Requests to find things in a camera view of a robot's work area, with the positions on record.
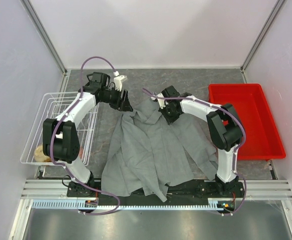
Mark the grey shirt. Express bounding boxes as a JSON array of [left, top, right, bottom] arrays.
[[101, 99, 218, 202]]

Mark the grey slotted cable duct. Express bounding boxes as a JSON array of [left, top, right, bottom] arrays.
[[32, 198, 231, 211]]

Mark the right aluminium frame post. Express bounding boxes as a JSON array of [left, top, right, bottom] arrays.
[[240, 0, 286, 74]]

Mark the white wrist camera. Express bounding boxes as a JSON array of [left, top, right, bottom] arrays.
[[113, 71, 128, 91], [150, 94, 168, 111]]

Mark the pink patterned bowl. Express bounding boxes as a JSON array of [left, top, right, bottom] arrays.
[[79, 147, 84, 159]]

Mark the left aluminium frame post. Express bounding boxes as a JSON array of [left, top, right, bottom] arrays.
[[21, 0, 68, 75]]

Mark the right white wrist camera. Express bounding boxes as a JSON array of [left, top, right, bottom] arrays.
[[150, 94, 168, 111]]

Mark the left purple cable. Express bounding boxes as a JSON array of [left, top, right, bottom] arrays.
[[50, 56, 122, 216]]

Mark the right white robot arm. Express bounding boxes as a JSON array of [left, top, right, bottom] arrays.
[[152, 85, 246, 198]]

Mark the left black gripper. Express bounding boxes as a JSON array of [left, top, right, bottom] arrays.
[[100, 86, 133, 112]]

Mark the red plastic bin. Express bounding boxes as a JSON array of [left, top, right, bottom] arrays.
[[208, 83, 286, 161]]

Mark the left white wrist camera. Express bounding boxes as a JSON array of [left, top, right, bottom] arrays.
[[113, 71, 128, 91]]

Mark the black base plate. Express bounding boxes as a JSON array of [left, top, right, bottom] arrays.
[[67, 179, 244, 205]]

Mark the white wire dish rack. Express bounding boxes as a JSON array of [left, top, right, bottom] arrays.
[[20, 92, 99, 166]]

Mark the aluminium frame post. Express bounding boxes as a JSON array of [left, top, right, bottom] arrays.
[[240, 0, 286, 74], [21, 0, 68, 75]]

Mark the beige bowl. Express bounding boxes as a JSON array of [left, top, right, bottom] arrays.
[[34, 144, 51, 163]]

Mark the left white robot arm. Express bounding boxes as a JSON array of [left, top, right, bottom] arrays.
[[43, 71, 133, 197]]

